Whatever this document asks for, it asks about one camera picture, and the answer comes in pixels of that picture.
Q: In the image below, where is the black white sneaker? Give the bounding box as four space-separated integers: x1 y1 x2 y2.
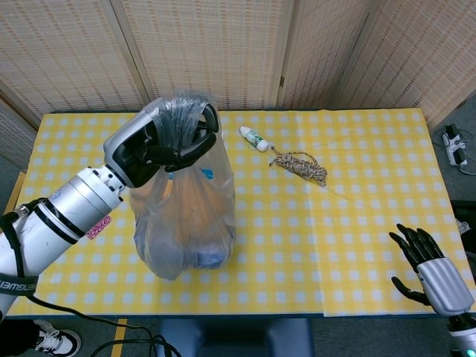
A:
33 319 83 357

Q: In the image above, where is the braided multicolour rope bundle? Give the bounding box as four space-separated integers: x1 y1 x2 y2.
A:
268 145 329 187

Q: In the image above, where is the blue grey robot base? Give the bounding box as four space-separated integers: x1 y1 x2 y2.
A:
158 318 315 357

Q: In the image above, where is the blue white tissue pack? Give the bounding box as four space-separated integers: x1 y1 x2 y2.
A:
191 243 228 269

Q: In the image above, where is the power strip cable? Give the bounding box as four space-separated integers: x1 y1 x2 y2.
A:
457 129 476 176

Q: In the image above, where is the woven bamboo folding screen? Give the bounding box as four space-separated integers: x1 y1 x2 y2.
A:
0 0 476 170

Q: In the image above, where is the yellow white checkered tablecloth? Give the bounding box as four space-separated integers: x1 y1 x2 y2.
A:
7 108 476 318

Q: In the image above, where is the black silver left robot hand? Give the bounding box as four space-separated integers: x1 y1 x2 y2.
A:
103 100 220 189

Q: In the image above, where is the translucent plastic bag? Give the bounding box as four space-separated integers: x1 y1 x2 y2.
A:
132 89 237 281

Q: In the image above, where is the small white green bottle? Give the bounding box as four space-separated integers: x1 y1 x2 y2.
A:
239 125 271 152

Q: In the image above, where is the pink patterned card packet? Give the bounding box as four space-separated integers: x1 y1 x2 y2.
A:
86 214 113 239

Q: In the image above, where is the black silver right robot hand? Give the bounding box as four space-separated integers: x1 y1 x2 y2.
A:
388 222 474 318

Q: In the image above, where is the white power strip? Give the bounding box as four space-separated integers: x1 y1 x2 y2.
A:
442 124 469 167

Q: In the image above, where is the orange plush toy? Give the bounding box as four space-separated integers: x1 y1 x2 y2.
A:
163 174 232 261

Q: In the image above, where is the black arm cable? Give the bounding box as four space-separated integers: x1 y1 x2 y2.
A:
32 295 184 357

